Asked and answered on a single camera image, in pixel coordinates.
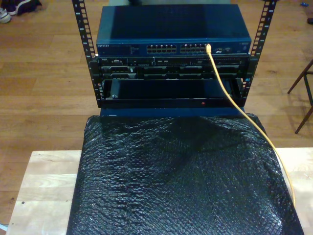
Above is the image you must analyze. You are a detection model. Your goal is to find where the black rack server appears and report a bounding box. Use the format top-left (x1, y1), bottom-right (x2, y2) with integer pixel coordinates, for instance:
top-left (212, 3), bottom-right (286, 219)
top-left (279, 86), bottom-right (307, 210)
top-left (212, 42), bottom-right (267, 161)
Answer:
top-left (89, 55), bottom-right (259, 81)

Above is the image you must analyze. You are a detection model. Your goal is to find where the dark wooden stool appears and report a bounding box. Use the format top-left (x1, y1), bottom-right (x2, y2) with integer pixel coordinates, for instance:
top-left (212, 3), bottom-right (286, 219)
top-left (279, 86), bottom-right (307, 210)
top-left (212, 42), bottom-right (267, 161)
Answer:
top-left (287, 58), bottom-right (313, 135)

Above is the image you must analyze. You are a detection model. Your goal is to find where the black bubble wrap mat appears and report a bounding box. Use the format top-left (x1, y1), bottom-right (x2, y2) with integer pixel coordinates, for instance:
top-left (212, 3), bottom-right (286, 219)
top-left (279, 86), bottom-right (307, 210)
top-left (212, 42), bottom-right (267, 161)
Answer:
top-left (66, 113), bottom-right (305, 235)

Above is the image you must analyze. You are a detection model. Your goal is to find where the white shoe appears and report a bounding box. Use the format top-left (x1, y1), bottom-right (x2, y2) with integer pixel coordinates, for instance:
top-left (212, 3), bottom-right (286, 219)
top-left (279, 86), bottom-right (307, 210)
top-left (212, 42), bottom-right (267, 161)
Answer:
top-left (0, 7), bottom-right (12, 24)

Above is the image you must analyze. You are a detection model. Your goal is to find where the blue base board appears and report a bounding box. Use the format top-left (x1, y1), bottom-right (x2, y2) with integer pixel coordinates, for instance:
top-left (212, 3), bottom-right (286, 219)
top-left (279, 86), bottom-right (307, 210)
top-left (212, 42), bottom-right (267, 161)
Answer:
top-left (100, 106), bottom-right (246, 118)

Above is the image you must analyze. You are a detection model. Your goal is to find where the blue network switch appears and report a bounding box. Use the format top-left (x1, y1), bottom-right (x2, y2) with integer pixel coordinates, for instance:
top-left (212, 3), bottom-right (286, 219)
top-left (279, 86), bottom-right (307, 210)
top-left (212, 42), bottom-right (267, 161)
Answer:
top-left (96, 3), bottom-right (252, 58)

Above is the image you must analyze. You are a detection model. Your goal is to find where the yellow network cable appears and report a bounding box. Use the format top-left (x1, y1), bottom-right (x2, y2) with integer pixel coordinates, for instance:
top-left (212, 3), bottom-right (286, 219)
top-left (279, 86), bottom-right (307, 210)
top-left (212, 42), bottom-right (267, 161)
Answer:
top-left (204, 44), bottom-right (297, 208)

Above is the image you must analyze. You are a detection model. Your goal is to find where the black perforated rack post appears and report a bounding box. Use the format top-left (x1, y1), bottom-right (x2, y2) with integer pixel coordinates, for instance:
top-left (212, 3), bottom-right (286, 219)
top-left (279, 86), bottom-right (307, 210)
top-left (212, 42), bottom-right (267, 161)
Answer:
top-left (239, 0), bottom-right (279, 107)
top-left (71, 0), bottom-right (103, 109)

